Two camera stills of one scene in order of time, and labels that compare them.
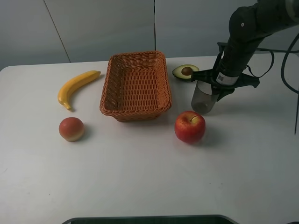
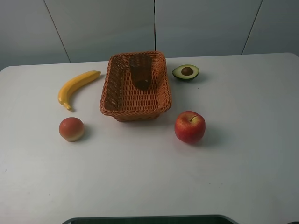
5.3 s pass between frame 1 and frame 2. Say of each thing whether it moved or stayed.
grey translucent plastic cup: moved
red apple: stayed
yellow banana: stayed
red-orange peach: stayed
